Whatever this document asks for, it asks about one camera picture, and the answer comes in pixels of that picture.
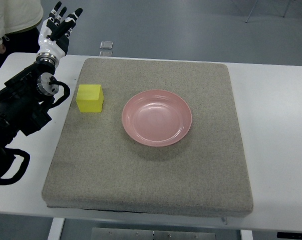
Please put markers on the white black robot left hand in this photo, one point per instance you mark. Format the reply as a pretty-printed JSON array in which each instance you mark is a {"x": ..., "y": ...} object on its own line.
[{"x": 56, "y": 30}]

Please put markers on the yellow foam block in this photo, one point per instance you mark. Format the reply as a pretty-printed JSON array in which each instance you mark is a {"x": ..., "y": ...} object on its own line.
[{"x": 90, "y": 98}]

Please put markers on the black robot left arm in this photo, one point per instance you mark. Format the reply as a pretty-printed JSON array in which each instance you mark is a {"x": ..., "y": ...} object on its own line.
[{"x": 24, "y": 104}]

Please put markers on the pink plate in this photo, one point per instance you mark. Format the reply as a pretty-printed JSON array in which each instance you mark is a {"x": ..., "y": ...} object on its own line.
[{"x": 156, "y": 118}]

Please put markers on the person in white jacket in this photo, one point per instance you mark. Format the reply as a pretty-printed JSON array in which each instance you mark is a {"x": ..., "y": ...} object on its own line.
[{"x": 18, "y": 27}]

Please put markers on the clear floor socket cover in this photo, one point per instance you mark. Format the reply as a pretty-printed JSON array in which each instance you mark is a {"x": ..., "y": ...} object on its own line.
[{"x": 106, "y": 45}]

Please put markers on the grey square foam mat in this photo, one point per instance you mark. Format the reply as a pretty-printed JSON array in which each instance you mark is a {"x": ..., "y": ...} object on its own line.
[{"x": 97, "y": 166}]

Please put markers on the white table leg left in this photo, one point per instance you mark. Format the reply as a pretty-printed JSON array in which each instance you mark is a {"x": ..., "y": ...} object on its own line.
[{"x": 56, "y": 228}]

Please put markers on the white table leg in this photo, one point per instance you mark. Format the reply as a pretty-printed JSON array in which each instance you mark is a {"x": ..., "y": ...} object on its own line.
[
  {"x": 56, "y": 228},
  {"x": 246, "y": 234}
]

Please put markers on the metal chair legs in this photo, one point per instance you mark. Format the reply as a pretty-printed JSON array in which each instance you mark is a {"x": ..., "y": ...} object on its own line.
[{"x": 268, "y": 8}]

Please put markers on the white table leg right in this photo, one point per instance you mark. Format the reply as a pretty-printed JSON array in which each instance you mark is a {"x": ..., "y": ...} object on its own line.
[{"x": 246, "y": 234}]

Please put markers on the black bar bottom right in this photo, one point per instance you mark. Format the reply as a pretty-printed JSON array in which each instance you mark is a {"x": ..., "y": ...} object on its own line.
[{"x": 287, "y": 235}]

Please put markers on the metal base plate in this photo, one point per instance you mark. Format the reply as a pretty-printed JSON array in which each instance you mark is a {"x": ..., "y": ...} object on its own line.
[{"x": 139, "y": 234}]

